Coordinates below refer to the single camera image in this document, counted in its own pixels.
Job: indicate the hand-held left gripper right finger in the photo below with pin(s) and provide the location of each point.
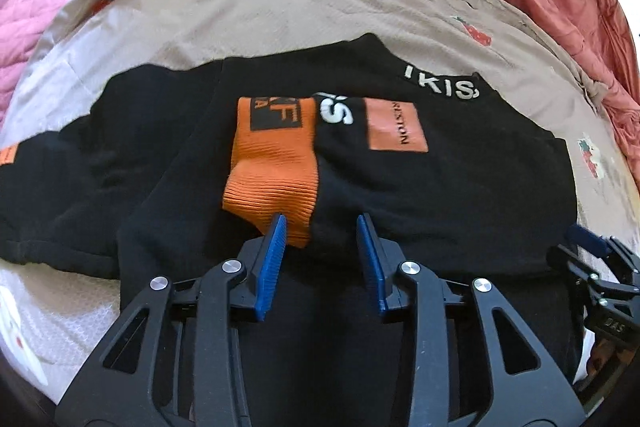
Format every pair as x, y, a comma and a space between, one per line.
371, 267

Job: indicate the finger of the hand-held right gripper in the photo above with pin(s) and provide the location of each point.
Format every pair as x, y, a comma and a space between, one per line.
575, 264
587, 238

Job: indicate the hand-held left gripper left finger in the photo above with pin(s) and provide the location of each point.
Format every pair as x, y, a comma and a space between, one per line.
270, 267

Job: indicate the black garment with orange patches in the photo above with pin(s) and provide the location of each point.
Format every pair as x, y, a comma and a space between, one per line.
450, 187

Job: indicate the strawberry print bed sheet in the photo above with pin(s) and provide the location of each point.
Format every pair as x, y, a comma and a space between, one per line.
300, 7

